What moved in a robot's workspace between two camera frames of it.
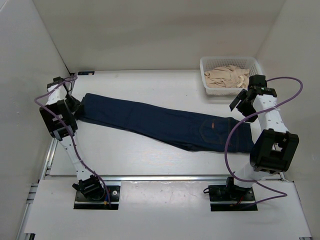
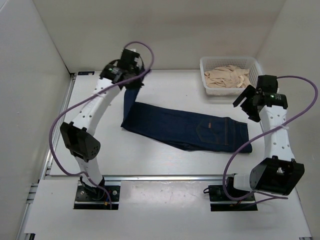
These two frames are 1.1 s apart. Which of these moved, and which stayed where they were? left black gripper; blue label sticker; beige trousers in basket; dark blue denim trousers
Moved: left black gripper; dark blue denim trousers
Stayed: beige trousers in basket; blue label sticker
